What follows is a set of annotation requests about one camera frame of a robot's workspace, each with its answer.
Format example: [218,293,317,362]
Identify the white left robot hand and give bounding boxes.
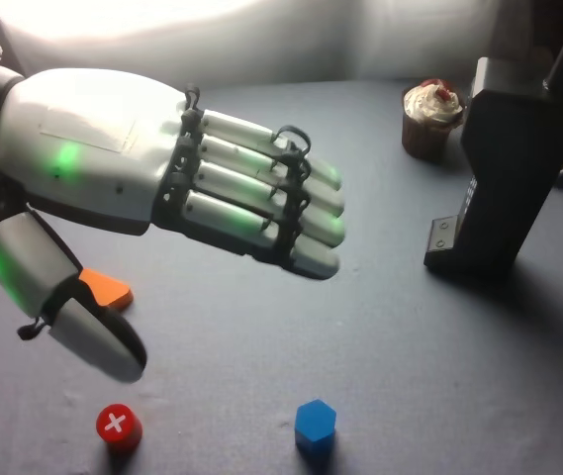
[0,67,346,385]

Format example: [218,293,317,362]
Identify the black retro mobile phone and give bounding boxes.
[422,0,563,284]

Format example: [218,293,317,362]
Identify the orange triangle block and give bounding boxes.
[77,267,136,314]

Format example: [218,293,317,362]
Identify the grey table cloth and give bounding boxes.
[0,77,563,475]

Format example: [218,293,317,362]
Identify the red cylinder block white cross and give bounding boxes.
[94,402,144,453]

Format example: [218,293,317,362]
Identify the toy cupcake with white cream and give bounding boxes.
[401,78,468,162]

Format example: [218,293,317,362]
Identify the blue hexagon block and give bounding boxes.
[293,398,338,454]

